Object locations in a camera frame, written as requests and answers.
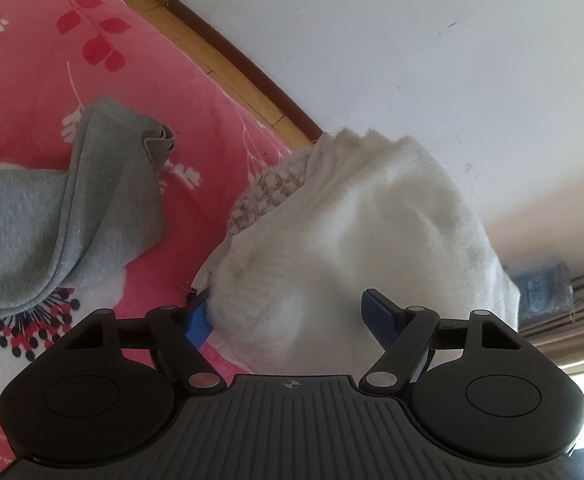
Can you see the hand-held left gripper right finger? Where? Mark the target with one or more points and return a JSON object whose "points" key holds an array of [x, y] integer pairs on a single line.
{"points": [[378, 320]]}

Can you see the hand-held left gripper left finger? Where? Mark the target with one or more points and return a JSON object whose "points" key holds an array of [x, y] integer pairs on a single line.
{"points": [[197, 322]]}

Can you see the white fluffy sweater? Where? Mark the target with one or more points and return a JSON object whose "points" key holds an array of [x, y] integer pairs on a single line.
{"points": [[372, 240]]}

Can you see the pink checked folded garment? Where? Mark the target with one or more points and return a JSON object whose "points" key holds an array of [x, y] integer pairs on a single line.
{"points": [[269, 192]]}

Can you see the blue water bottle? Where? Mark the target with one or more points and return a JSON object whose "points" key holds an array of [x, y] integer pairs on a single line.
{"points": [[542, 292]]}

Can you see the grey hoodie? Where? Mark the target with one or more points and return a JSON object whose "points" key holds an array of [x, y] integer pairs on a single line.
{"points": [[71, 200]]}

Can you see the beige curtain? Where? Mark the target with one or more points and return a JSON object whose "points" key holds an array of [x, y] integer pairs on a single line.
{"points": [[572, 320]]}

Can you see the pink floral blanket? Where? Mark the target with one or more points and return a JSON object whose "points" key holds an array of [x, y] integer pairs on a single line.
{"points": [[21, 85]]}

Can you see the wooden bed frame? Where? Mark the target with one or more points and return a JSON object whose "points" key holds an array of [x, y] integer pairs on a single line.
{"points": [[201, 40]]}

